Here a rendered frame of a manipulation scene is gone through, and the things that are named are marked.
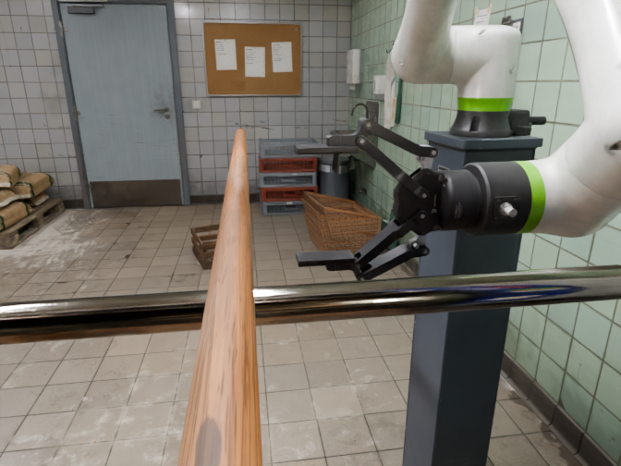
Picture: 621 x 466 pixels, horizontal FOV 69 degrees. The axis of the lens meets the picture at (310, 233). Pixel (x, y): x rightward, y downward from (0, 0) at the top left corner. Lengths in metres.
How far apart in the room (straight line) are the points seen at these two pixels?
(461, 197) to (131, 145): 4.89
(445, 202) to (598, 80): 0.20
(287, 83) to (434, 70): 4.08
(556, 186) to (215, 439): 0.51
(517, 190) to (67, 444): 1.90
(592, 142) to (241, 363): 0.45
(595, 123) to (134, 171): 5.03
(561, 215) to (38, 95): 5.28
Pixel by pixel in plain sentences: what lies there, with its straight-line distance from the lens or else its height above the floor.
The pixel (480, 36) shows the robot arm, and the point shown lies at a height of 1.42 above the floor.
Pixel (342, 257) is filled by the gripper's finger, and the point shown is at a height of 1.12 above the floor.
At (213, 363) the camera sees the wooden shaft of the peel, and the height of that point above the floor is 1.21.
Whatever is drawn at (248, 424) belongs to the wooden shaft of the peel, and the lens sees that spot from 0.18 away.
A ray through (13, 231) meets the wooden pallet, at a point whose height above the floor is 0.13.
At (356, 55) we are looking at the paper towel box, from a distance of 4.71.
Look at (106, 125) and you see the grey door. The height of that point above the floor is 0.90.
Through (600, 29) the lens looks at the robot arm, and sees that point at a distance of 0.64.
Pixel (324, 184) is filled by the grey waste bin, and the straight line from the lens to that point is 4.83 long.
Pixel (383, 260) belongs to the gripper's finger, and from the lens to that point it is 0.58.
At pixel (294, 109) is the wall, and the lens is 5.19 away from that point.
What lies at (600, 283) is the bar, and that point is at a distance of 0.44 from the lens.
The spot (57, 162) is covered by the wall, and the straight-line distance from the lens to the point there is 5.58.
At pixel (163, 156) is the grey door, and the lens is 5.26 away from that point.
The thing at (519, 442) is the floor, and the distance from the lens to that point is 2.09.
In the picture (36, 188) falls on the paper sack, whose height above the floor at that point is 0.35.
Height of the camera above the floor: 1.32
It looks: 18 degrees down
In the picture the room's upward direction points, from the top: straight up
